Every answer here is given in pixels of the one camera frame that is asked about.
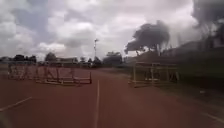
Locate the group of pale hurdles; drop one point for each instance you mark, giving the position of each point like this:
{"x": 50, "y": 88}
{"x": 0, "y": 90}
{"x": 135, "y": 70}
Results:
{"x": 153, "y": 75}

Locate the tall dark tree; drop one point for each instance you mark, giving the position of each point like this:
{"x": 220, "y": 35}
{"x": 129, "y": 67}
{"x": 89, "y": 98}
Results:
{"x": 210, "y": 13}

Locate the red running track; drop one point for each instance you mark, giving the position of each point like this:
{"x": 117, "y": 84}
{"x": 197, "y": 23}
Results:
{"x": 133, "y": 106}

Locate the dark fence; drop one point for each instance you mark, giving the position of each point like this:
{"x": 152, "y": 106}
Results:
{"x": 200, "y": 66}

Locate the large dark tree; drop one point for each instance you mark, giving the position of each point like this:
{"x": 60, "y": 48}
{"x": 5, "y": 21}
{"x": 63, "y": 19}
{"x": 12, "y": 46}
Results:
{"x": 150, "y": 35}

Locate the row of distant trees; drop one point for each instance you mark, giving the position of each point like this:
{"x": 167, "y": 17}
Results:
{"x": 111, "y": 59}

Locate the tall floodlight pole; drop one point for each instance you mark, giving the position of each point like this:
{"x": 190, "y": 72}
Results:
{"x": 95, "y": 50}

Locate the grass verge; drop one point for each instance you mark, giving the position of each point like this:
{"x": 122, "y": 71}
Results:
{"x": 196, "y": 95}

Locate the row of red hurdles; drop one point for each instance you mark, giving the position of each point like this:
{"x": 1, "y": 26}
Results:
{"x": 50, "y": 75}

